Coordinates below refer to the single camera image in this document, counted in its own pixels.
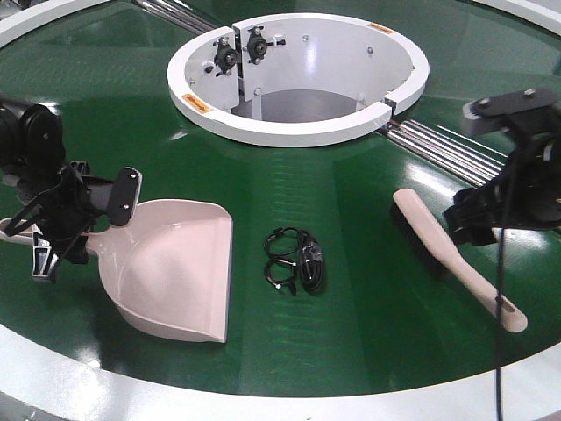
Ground black cable bundle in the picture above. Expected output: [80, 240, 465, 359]
[263, 226, 327, 296]

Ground pink hand brush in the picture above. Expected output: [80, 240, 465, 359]
[390, 189, 528, 333]

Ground white outer conveyor rim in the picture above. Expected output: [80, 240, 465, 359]
[0, 0, 561, 421]

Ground chrome rollers top left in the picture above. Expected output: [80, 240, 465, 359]
[132, 0, 218, 35]

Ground chrome rollers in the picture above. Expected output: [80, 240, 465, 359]
[132, 0, 218, 35]
[380, 120, 508, 189]

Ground white inner conveyor ring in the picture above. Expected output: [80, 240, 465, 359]
[166, 12, 430, 149]

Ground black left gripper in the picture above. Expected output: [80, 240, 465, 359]
[3, 161, 142, 283]

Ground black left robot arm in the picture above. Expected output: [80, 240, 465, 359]
[1, 96, 142, 282]

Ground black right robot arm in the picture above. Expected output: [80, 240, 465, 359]
[444, 88, 560, 246]

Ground pink plastic dustpan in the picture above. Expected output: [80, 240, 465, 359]
[0, 198, 235, 344]

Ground chrome rollers right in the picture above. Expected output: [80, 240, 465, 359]
[380, 120, 508, 189]

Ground black right bearing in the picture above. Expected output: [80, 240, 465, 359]
[246, 26, 268, 65]

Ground black bearing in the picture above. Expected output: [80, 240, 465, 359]
[214, 37, 238, 76]
[246, 26, 268, 65]

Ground black left bearing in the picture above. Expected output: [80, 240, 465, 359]
[214, 37, 238, 76]

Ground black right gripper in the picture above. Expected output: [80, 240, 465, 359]
[444, 88, 560, 246]

